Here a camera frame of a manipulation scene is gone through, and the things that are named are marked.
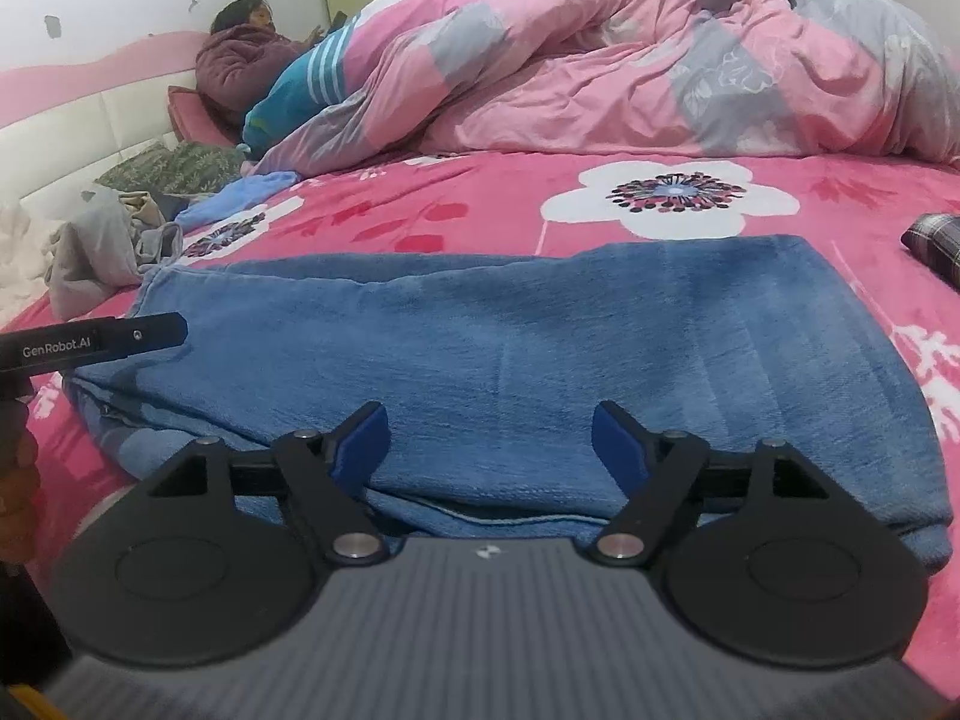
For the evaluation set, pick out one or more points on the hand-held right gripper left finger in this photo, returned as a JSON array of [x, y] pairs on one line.
[[364, 442]]

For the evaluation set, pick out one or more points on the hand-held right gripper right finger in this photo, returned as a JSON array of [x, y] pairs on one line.
[[619, 442]]

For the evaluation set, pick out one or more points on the blue jeans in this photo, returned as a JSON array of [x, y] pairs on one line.
[[487, 337]]

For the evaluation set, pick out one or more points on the person's left forearm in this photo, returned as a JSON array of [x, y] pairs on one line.
[[30, 615]]

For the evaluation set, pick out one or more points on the person's left hand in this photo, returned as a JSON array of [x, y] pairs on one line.
[[15, 487]]

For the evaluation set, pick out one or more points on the grey garment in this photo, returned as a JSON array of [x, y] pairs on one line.
[[97, 255]]

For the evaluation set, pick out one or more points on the cream blanket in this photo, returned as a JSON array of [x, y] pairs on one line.
[[22, 262]]

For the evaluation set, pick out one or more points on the beige bag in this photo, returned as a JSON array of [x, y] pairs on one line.
[[135, 210]]

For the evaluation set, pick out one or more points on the green leaf pillow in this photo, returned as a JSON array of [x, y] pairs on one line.
[[172, 169]]

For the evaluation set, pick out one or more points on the light blue cloth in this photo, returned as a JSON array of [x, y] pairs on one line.
[[232, 199]]

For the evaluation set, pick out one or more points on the pink white headboard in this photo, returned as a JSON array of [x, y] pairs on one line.
[[75, 112]]

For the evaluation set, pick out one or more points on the pink pillow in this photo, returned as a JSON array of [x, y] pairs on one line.
[[199, 116]]

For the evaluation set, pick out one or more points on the pink floral bed sheet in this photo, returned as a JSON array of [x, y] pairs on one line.
[[465, 195]]

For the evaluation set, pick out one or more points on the teal striped blanket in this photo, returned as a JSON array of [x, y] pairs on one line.
[[300, 90]]

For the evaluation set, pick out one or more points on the pink grey floral duvet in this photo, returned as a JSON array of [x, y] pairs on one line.
[[600, 67]]

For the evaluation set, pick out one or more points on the black plaid cloth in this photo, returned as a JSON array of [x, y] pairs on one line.
[[937, 244]]

